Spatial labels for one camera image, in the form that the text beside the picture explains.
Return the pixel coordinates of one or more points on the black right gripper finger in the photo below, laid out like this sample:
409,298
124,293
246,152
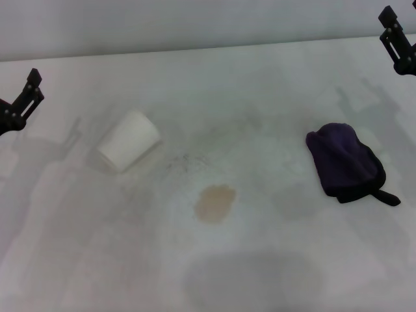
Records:
388,14

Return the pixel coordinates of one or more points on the white paper cup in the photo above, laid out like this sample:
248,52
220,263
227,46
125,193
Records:
130,143

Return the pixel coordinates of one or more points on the purple rag with black trim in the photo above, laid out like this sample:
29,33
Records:
341,159

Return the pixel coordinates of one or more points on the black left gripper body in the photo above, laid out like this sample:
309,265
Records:
3,117

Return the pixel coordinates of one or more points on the brown water stain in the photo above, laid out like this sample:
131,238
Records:
214,203

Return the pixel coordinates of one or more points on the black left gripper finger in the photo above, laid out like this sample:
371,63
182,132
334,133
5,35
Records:
34,78

